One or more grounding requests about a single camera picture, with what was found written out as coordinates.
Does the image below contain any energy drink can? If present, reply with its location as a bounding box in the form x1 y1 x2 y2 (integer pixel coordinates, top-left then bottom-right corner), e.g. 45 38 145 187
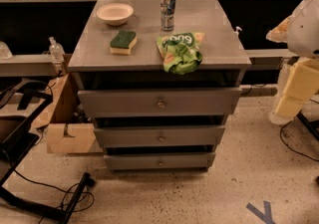
160 0 176 31

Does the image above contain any grey bottom drawer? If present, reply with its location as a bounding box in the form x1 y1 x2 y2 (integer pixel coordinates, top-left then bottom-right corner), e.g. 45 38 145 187
104 152 215 170

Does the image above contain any small white pump bottle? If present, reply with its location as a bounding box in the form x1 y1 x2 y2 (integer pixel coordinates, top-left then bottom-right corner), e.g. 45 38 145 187
234 26 242 37

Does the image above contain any grey drawer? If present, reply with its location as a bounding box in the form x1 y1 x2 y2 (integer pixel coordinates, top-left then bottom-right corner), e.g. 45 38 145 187
104 152 215 170
94 125 225 147
78 88 241 118

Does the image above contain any grey top drawer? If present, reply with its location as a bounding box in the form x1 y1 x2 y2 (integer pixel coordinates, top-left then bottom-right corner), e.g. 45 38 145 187
78 88 241 118

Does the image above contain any black floor cable right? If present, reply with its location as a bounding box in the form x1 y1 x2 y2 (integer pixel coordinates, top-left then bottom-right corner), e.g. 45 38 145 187
279 121 319 162

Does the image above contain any black floor cable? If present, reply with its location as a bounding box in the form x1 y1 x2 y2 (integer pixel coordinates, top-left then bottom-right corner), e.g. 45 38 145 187
13 167 96 224
279 121 319 162

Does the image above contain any grey drawer cabinet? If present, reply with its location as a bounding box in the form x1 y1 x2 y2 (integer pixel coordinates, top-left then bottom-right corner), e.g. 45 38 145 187
67 0 252 172

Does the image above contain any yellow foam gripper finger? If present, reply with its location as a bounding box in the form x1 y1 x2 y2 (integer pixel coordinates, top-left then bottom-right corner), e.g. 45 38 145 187
269 58 319 125

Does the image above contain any grey middle drawer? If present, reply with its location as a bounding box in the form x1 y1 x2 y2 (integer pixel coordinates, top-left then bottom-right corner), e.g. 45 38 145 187
94 125 225 147

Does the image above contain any black metal stand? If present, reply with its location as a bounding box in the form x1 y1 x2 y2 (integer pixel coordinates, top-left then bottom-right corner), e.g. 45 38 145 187
0 80 95 224

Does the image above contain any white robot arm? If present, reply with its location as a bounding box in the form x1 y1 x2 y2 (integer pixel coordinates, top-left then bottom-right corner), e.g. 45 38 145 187
266 0 319 124

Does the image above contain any green chip bag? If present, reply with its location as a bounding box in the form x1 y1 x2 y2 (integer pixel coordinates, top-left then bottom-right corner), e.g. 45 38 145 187
157 32 205 75

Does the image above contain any clear plastic bottle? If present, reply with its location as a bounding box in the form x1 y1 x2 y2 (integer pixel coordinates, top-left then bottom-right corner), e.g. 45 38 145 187
49 37 65 62

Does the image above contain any black floor cable left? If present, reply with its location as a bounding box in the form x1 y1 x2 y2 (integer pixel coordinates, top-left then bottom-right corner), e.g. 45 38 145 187
13 167 96 224

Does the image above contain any cardboard box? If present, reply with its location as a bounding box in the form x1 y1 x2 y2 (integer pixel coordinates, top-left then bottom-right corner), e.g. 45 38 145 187
32 73 103 154

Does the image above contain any white bowl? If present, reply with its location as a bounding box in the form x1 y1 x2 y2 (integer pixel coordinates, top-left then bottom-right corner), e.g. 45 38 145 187
97 3 134 26

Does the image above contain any green yellow sponge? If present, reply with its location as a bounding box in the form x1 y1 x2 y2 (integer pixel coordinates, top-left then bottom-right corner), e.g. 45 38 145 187
110 31 137 55

